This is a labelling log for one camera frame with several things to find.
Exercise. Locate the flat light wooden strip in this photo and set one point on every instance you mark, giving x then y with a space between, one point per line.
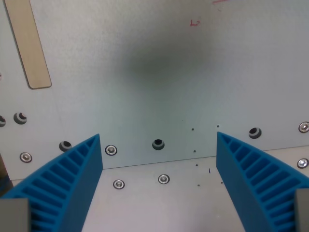
29 46

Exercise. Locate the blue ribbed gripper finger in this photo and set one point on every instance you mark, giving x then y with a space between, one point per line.
241 174
79 174

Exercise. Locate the silver hex socket screw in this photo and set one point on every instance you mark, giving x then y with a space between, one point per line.
163 179
304 127
302 163
26 157
118 184
111 150

